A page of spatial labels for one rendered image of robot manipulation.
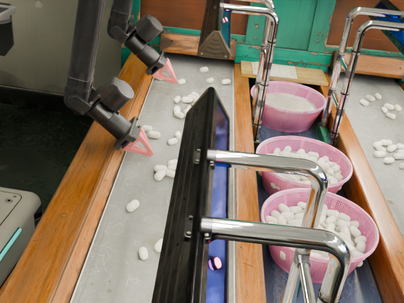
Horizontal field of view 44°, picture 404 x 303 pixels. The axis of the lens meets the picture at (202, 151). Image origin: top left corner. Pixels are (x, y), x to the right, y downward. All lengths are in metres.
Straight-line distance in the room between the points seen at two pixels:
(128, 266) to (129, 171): 0.35
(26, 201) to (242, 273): 1.19
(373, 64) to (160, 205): 1.19
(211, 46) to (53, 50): 2.03
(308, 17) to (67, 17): 1.53
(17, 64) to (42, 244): 2.33
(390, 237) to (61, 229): 0.72
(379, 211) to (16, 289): 0.83
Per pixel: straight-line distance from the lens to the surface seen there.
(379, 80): 2.23
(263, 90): 1.50
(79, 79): 1.25
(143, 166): 1.34
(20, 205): 2.00
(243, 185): 1.26
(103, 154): 1.34
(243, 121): 1.57
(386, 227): 1.25
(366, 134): 1.71
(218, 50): 1.24
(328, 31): 2.07
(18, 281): 0.99
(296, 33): 2.06
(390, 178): 1.50
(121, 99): 1.27
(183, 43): 2.01
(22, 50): 3.26
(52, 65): 3.21
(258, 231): 0.54
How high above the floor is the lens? 1.45
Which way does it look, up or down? 30 degrees down
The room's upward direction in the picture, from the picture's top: 6 degrees clockwise
